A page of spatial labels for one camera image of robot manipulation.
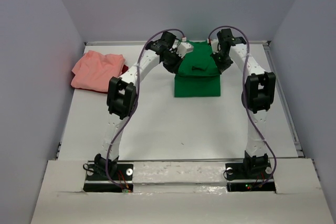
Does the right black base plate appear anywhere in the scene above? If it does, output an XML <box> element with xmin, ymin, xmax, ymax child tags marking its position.
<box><xmin>223</xmin><ymin>163</ymin><xmax>276</xmax><ymax>193</ymax></box>

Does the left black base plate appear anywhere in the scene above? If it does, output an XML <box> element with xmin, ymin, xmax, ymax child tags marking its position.
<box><xmin>82</xmin><ymin>162</ymin><xmax>134</xmax><ymax>193</ymax></box>

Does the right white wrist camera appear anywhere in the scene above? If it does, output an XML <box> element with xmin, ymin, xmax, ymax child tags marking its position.
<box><xmin>207</xmin><ymin>38</ymin><xmax>220</xmax><ymax>54</ymax></box>

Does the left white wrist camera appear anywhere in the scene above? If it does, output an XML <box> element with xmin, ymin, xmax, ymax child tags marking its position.
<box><xmin>176</xmin><ymin>41</ymin><xmax>194</xmax><ymax>58</ymax></box>

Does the green t shirt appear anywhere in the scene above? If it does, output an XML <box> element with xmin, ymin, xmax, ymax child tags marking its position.
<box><xmin>174</xmin><ymin>41</ymin><xmax>221</xmax><ymax>98</ymax></box>

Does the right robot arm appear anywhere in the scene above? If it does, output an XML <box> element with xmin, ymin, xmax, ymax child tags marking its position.
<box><xmin>208</xmin><ymin>26</ymin><xmax>276</xmax><ymax>181</ymax></box>

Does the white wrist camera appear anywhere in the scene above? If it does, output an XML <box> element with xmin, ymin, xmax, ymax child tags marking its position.
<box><xmin>207</xmin><ymin>38</ymin><xmax>220</xmax><ymax>54</ymax></box>
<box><xmin>176</xmin><ymin>41</ymin><xmax>194</xmax><ymax>58</ymax></box>

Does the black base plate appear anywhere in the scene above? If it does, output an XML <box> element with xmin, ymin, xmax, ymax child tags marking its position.
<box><xmin>223</xmin><ymin>163</ymin><xmax>276</xmax><ymax>193</ymax></box>
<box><xmin>82</xmin><ymin>162</ymin><xmax>134</xmax><ymax>193</ymax></box>

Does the pink folded t shirt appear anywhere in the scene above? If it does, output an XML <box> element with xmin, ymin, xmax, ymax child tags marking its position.
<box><xmin>71</xmin><ymin>50</ymin><xmax>125</xmax><ymax>93</ymax></box>

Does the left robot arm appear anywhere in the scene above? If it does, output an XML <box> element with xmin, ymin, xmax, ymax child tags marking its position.
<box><xmin>94</xmin><ymin>28</ymin><xmax>184</xmax><ymax>185</ymax></box>

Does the dark red folded t shirt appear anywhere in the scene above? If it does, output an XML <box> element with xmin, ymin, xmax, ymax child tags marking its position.
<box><xmin>119</xmin><ymin>65</ymin><xmax>129</xmax><ymax>76</ymax></box>

